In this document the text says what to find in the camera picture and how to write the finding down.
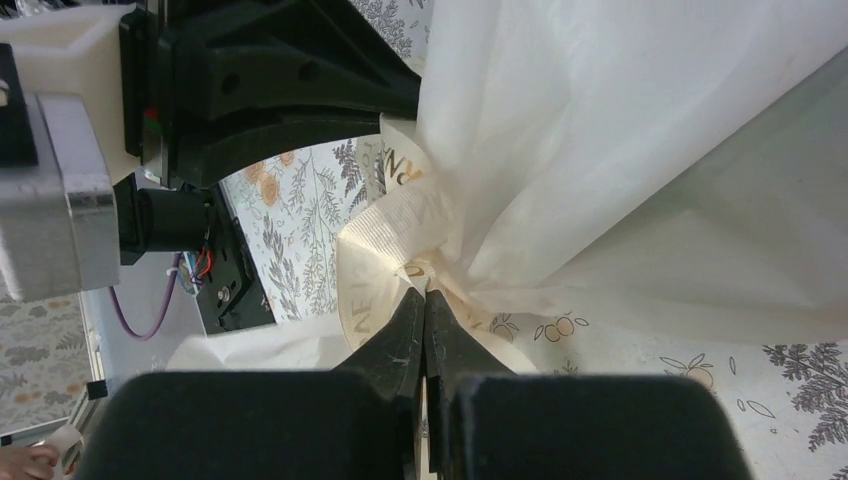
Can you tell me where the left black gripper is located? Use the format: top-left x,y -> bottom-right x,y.
114,1 -> 421,265

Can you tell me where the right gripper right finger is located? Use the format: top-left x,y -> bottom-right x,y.
424,291 -> 513,401

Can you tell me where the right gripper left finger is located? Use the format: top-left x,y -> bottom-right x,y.
335,288 -> 425,401

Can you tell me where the cream printed ribbon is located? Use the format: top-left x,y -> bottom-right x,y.
335,115 -> 539,374

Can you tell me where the white wrapping paper sheet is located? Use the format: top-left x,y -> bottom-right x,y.
170,1 -> 847,371

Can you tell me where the bare human hand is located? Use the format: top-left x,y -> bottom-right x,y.
1,445 -> 60,480

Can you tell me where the floral tablecloth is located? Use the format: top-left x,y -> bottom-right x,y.
0,0 -> 848,480

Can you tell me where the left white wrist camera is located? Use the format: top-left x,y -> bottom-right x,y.
1,5 -> 140,302

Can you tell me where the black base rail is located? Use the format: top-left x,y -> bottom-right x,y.
196,186 -> 274,335

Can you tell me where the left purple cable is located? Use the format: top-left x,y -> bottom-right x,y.
107,254 -> 183,342

